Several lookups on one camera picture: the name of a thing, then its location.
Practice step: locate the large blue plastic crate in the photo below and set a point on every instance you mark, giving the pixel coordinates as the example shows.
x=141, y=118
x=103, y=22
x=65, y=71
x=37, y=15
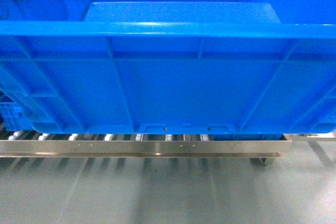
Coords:
x=171, y=66

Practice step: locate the stainless steel roller shelf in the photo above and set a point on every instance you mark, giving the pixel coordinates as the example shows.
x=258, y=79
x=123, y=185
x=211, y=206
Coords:
x=32, y=144

